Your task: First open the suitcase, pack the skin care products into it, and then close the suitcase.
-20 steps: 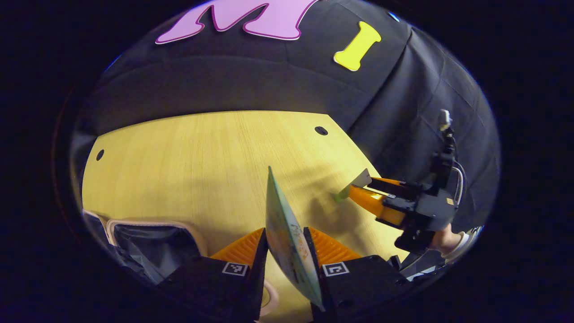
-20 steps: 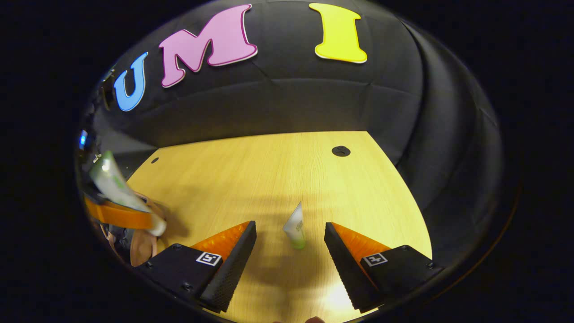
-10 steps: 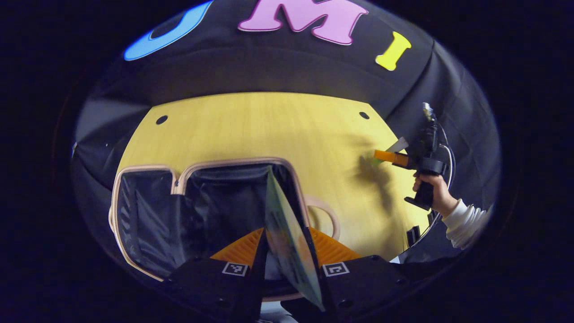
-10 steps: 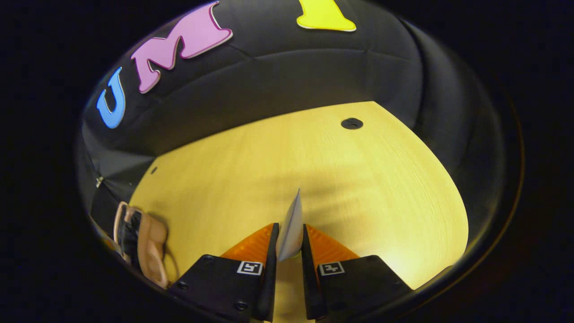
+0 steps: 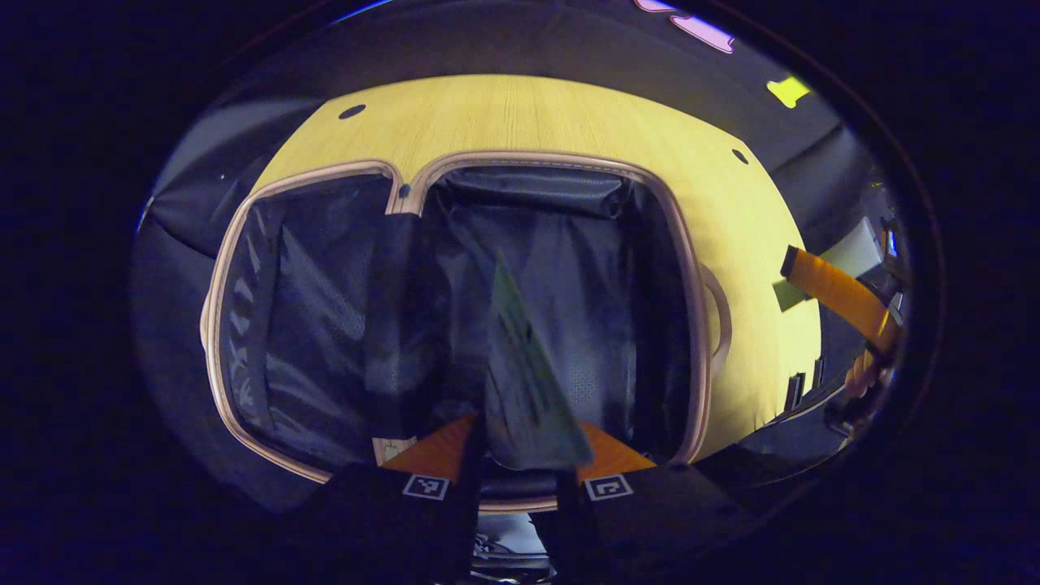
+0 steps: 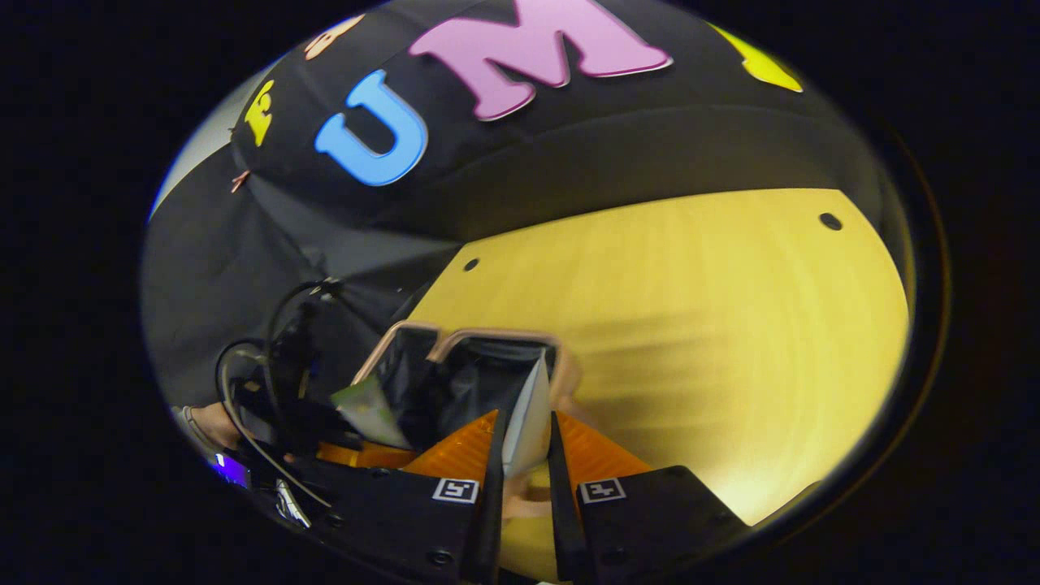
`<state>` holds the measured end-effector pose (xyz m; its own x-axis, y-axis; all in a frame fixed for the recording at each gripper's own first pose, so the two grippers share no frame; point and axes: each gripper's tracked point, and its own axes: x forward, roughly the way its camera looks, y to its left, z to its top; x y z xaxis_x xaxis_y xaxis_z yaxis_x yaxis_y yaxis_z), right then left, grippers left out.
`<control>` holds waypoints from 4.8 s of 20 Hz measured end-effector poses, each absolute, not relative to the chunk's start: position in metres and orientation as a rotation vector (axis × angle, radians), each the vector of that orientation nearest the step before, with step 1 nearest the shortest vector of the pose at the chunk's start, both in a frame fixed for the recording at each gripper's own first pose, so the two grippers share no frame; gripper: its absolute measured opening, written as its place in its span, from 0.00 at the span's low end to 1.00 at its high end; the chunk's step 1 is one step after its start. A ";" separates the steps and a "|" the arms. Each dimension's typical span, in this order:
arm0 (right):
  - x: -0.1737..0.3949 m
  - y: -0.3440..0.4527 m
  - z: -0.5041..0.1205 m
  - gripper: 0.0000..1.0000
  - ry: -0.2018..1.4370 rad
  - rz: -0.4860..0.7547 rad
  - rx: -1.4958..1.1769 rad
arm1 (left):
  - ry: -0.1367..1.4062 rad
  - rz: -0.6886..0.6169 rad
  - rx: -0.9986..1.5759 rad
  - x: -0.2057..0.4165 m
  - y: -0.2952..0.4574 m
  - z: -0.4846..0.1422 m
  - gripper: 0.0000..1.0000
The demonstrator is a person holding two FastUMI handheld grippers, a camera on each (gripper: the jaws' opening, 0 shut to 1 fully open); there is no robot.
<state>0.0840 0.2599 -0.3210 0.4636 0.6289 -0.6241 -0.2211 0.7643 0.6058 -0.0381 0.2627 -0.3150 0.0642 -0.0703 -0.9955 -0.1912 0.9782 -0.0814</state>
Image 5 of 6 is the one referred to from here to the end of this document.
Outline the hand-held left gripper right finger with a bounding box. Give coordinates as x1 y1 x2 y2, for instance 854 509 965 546
554 420 761 585

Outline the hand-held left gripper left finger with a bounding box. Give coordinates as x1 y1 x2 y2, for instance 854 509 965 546
305 414 488 585

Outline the pink suitcase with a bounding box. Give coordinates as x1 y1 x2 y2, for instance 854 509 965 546
199 149 733 514

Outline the black backdrop cloth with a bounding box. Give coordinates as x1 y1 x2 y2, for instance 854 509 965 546
130 0 895 514

